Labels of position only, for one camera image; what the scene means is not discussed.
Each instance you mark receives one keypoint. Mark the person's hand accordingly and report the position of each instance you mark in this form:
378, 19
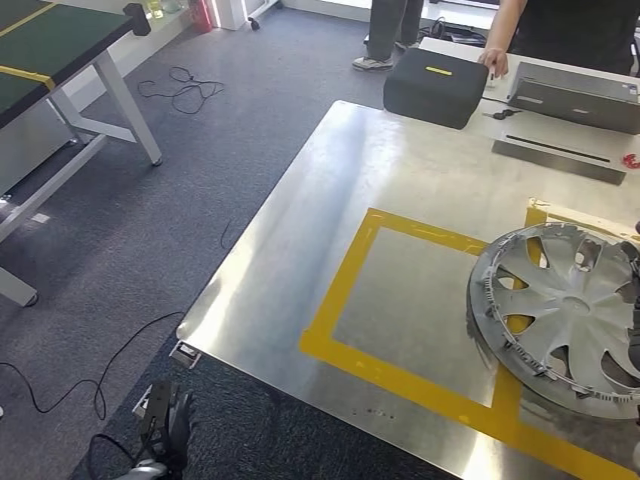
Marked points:
493, 60

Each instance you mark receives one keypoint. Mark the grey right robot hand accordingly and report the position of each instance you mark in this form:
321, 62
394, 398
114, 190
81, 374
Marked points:
635, 324

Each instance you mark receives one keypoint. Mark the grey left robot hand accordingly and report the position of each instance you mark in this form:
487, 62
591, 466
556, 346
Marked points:
176, 427

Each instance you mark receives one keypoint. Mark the silver wheel hubcap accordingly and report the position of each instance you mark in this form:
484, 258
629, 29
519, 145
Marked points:
564, 305

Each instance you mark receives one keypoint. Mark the person's forearm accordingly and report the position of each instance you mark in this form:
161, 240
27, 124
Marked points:
506, 23

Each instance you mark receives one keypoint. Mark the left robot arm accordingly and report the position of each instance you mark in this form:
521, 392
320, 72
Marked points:
143, 472

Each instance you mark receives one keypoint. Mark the steel workbench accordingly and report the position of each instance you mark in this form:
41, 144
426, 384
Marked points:
300, 265

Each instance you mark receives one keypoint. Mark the small white device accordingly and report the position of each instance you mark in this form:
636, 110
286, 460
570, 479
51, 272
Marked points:
492, 78

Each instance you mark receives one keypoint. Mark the white desk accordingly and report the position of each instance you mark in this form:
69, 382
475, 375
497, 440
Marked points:
503, 91

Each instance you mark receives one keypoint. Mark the floor socket box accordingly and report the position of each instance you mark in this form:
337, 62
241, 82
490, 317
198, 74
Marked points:
141, 404
185, 354

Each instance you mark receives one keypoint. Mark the black key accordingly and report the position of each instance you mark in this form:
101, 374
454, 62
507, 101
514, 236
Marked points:
504, 114

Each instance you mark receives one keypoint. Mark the black case yellow label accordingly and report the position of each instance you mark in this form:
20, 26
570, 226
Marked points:
435, 96

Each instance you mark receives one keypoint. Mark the person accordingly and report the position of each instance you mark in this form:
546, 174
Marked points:
575, 30
385, 30

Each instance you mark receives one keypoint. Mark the grey laptop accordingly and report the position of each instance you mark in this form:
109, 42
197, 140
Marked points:
575, 102

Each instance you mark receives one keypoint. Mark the grey metal bar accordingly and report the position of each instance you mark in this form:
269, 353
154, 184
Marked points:
560, 159

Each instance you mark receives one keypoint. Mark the small red object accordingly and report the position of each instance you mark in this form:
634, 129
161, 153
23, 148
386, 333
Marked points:
632, 161

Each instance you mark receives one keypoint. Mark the white rolling stand base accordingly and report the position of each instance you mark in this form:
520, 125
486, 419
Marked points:
260, 13

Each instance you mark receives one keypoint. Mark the red fire extinguisher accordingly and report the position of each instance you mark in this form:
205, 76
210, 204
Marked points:
201, 16

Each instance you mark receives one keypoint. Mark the black table clamp block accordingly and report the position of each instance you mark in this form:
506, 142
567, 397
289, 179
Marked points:
136, 18

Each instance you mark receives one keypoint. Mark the green top table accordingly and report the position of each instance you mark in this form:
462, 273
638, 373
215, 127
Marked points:
50, 40

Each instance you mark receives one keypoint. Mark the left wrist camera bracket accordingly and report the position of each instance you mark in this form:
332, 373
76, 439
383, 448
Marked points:
155, 404

